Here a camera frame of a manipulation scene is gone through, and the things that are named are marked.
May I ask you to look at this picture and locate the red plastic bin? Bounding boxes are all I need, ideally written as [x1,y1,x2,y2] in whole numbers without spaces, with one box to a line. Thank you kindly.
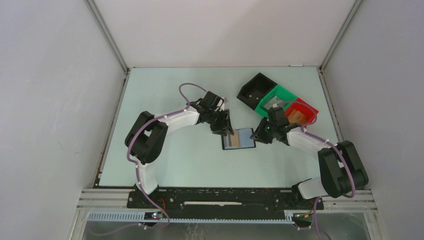
[284,97,319,124]

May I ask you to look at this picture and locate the green plastic bin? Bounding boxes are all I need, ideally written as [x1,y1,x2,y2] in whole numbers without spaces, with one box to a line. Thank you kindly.
[254,85,298,117]

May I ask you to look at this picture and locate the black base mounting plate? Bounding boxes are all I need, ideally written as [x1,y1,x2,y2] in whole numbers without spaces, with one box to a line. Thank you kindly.
[126,186,315,221]

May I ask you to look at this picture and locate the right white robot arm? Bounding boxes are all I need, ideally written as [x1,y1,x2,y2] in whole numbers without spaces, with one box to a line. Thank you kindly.
[250,106,369,209]

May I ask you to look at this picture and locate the white card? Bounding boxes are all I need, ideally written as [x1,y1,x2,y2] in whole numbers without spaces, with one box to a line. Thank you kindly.
[264,96,283,109]

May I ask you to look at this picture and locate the black plastic bin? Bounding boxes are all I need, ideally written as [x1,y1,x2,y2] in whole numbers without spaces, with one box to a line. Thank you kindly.
[237,72,278,110]

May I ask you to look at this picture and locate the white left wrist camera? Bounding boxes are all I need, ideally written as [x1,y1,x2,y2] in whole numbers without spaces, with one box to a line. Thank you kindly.
[216,97,228,112]

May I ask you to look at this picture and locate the aluminium frame rail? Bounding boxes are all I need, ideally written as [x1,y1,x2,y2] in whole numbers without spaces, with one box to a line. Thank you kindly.
[77,187,377,224]

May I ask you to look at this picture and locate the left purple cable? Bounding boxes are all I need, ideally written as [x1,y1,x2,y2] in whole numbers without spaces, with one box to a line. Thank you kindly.
[126,82,208,230]

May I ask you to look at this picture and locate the black card holder wallet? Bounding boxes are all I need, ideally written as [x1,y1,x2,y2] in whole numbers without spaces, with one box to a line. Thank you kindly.
[221,128,256,150]

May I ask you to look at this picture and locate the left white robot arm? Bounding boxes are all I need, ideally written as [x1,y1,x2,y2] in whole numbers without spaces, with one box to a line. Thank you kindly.
[124,91,234,208]

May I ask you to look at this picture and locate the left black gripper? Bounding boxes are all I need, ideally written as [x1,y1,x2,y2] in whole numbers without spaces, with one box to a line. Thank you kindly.
[206,108,234,137]

